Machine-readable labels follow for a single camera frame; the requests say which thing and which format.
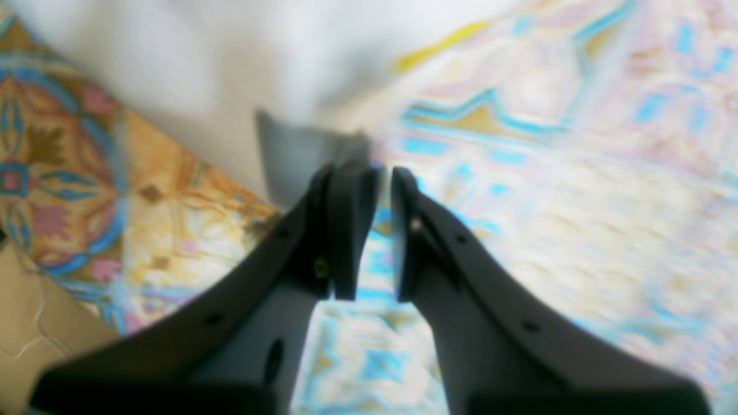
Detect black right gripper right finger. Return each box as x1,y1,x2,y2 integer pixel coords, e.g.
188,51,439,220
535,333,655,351
391,167,711,414

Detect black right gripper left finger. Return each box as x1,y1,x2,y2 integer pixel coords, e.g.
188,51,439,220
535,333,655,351
29,161,382,414

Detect white printed T-shirt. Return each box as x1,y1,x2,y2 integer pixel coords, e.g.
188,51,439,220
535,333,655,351
10,1,518,210

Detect patterned tile tablecloth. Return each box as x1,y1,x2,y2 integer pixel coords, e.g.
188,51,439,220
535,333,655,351
2,1,736,414

